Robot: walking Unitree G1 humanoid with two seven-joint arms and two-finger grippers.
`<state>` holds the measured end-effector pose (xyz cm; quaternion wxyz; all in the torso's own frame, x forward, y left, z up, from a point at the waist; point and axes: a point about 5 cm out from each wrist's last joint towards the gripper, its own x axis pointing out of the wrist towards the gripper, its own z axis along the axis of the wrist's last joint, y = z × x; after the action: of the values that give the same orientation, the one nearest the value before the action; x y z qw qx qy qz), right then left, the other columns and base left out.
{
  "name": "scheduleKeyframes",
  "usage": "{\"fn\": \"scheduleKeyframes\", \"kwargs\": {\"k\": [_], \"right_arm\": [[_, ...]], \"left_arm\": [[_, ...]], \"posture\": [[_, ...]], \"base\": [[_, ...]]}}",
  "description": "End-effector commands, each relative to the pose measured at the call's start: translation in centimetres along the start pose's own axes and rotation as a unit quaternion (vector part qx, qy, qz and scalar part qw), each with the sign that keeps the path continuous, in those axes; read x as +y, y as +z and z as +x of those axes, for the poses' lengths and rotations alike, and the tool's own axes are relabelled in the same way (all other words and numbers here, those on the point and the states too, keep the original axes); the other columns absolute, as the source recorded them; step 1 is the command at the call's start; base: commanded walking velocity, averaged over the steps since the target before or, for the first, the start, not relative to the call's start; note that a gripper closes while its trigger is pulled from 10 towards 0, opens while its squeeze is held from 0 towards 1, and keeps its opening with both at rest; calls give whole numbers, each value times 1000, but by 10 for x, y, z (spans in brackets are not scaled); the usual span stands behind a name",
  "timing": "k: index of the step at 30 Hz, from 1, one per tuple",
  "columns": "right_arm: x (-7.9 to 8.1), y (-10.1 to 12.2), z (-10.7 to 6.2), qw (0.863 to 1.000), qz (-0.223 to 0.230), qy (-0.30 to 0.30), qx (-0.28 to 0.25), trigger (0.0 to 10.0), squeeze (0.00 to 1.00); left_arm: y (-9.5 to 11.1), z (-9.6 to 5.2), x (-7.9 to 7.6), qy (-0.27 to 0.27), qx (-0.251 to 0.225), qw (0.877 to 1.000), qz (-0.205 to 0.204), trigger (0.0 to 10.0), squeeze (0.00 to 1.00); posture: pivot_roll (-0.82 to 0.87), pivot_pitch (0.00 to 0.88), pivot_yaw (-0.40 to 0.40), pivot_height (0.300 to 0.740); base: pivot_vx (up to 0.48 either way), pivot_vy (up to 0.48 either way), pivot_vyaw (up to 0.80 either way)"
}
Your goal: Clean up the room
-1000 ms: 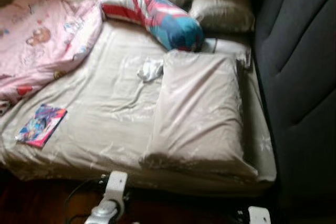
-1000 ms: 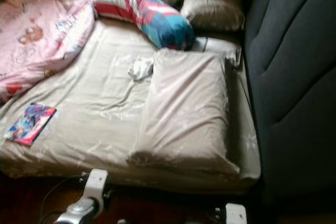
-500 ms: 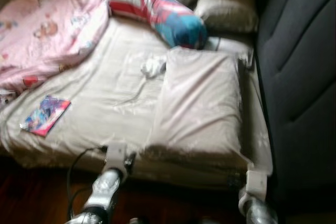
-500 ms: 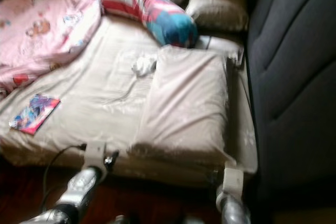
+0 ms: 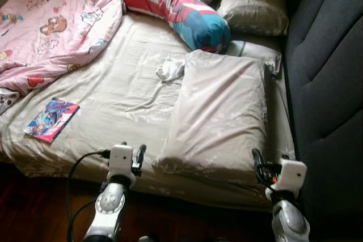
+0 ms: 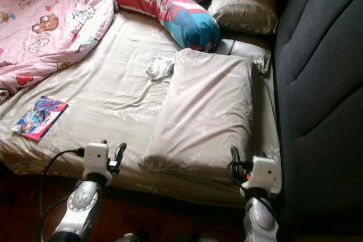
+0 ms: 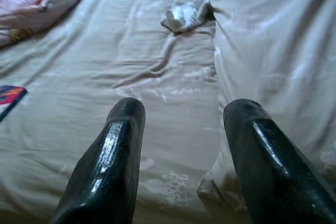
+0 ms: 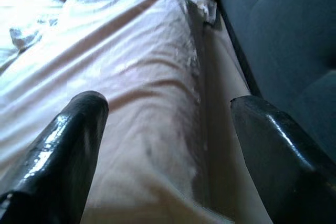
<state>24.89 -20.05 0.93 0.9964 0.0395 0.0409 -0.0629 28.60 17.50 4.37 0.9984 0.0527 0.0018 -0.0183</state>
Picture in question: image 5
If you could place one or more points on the colourful anime magazine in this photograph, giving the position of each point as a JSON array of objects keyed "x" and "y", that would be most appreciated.
[{"x": 51, "y": 120}]

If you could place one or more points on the pink cartoon print blanket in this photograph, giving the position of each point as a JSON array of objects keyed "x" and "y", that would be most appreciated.
[{"x": 51, "y": 26}]

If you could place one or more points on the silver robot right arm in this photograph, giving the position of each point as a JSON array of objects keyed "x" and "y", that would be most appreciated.
[{"x": 289, "y": 222}]

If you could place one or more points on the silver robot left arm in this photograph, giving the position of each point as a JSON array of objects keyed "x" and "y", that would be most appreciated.
[{"x": 110, "y": 202}]

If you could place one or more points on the beige floral bed sheet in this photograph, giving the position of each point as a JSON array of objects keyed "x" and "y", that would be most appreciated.
[{"x": 125, "y": 100}]

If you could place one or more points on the large beige pillow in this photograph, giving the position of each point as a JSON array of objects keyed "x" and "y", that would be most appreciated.
[{"x": 221, "y": 111}]

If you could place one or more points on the white crumpled sock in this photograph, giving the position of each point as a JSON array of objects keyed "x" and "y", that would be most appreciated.
[{"x": 170, "y": 70}]

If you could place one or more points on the white pillow with dark stripe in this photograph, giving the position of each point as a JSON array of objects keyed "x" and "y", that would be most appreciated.
[{"x": 258, "y": 52}]

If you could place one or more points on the dark grey upholstered sofa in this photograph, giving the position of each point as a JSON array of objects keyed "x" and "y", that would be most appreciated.
[{"x": 329, "y": 55}]

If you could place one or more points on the red white blue bolster pillow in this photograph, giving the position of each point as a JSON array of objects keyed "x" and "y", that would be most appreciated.
[{"x": 193, "y": 18}]

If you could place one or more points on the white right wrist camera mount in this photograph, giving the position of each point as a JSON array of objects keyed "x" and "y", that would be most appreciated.
[{"x": 292, "y": 174}]

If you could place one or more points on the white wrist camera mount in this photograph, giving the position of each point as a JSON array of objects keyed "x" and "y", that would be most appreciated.
[
  {"x": 120, "y": 157},
  {"x": 292, "y": 174}
]

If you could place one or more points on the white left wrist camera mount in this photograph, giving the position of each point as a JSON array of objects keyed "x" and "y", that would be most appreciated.
[{"x": 120, "y": 157}]

